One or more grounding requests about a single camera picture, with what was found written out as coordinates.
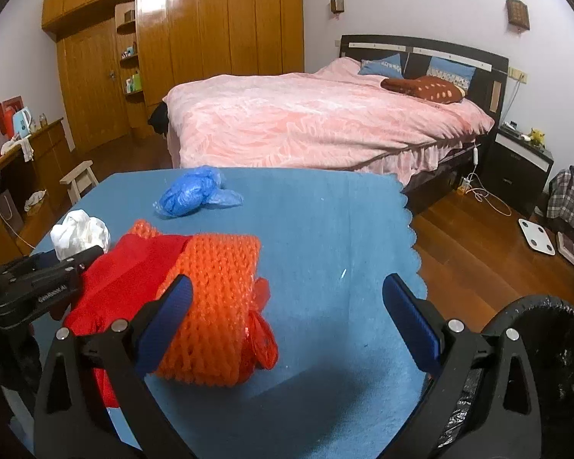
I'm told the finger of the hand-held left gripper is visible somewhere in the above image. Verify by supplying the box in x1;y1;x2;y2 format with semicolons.
0;275;83;321
0;245;105;292

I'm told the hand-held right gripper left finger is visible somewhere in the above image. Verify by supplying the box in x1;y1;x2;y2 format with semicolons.
33;274;197;459

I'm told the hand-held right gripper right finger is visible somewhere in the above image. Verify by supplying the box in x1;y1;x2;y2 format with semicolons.
382;272;542;459

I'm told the white plastic bag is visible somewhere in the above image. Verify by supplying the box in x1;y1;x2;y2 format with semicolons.
50;209;112;260

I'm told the red cloth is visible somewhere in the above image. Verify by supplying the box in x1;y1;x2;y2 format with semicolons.
63;234;279;407

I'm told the orange foam net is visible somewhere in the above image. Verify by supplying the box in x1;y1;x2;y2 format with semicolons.
127;220;269;388

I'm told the blue plastic bag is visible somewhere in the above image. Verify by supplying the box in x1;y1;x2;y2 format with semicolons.
154;165;246;219

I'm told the black trash bin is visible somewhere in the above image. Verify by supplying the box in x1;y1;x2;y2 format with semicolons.
430;294;574;459

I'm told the grey paper bag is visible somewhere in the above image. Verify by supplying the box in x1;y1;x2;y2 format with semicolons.
0;190;24;230

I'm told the small wooden stool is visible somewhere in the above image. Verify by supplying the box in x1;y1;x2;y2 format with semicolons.
60;160;99;202

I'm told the white cloth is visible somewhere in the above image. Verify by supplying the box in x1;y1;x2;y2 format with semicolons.
0;135;33;162

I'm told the wooden dresser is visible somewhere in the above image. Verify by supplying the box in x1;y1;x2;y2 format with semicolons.
0;119;77;269

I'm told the light blue kettle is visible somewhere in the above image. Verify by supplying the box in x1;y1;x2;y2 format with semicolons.
12;107;34;137

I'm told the blue tablecloth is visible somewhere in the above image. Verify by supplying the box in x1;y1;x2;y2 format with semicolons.
31;166;429;459

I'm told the plain red poster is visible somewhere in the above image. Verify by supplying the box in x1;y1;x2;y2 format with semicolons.
2;96;26;120

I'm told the white bathroom scale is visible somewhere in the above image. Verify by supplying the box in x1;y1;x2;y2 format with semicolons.
517;218;556;255

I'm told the black cloth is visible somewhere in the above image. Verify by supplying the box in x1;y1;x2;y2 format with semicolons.
149;102;170;135

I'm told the white square tray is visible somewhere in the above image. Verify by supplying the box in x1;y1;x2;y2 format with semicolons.
556;232;574;266

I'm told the wooden door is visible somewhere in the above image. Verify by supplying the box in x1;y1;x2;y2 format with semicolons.
63;19;131;151

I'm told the black nightstand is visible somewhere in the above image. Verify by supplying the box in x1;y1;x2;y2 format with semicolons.
483;127;554;218

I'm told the plaid bag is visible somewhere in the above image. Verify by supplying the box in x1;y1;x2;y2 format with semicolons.
548;166;574;244

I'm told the brown dotted pillow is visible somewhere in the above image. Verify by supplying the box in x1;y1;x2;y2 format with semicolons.
381;75;465;105

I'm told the pink blanket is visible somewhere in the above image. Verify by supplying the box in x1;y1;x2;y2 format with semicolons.
163;56;496;175

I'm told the blue pillow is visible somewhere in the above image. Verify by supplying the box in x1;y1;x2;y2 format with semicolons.
428;56;476;91
358;54;403;77

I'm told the wooden wardrobe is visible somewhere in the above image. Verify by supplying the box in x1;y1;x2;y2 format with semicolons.
42;0;304;154

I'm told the dark wooden bed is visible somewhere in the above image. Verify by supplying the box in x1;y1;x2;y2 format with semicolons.
165;34;510;202

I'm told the white charger cable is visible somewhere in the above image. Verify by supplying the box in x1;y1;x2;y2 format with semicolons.
465;143;512;217

